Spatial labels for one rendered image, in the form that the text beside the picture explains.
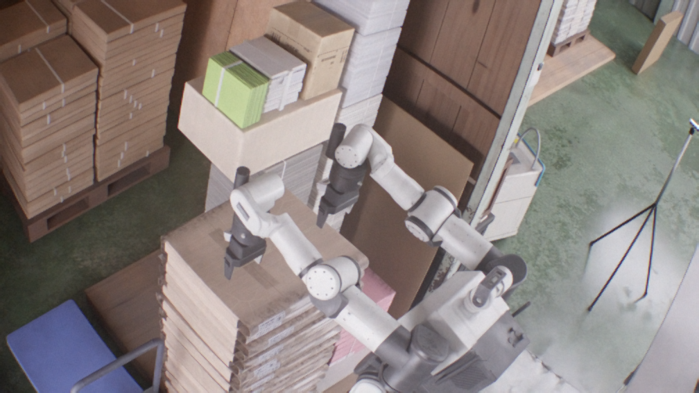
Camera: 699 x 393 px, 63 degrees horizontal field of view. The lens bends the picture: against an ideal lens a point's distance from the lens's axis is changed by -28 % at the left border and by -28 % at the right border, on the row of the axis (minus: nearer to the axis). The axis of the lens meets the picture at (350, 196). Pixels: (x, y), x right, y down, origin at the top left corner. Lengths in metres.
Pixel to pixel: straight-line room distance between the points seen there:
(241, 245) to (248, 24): 1.95
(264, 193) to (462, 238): 0.53
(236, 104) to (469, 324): 0.99
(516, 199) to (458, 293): 2.16
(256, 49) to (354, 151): 0.64
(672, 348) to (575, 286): 2.91
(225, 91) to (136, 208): 1.58
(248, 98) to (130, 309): 1.34
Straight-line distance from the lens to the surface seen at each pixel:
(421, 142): 2.88
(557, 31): 6.37
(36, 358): 2.92
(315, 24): 2.38
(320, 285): 1.63
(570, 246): 4.42
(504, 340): 1.81
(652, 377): 1.23
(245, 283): 2.03
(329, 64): 2.42
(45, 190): 3.48
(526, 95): 2.65
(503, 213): 3.92
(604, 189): 5.12
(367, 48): 2.49
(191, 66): 4.11
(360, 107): 2.67
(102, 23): 3.27
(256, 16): 3.55
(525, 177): 3.81
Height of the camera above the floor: 2.63
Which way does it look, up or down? 40 degrees down
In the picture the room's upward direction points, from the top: 18 degrees clockwise
